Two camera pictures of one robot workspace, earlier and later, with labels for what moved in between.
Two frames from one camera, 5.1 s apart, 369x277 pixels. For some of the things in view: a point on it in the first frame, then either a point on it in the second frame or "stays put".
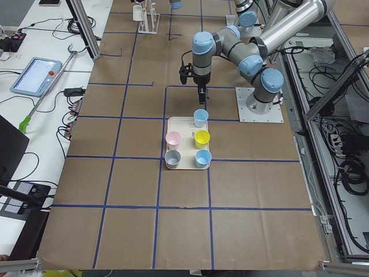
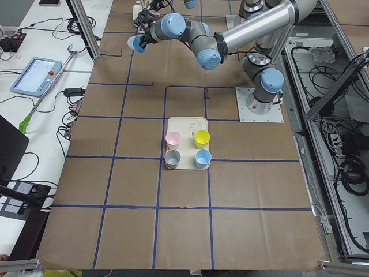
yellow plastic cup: (202, 137) stays put
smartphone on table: (49, 3) stays put
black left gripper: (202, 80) -> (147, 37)
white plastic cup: (137, 12) stays put
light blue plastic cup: (200, 116) -> (133, 43)
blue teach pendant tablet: (36, 77) stays put
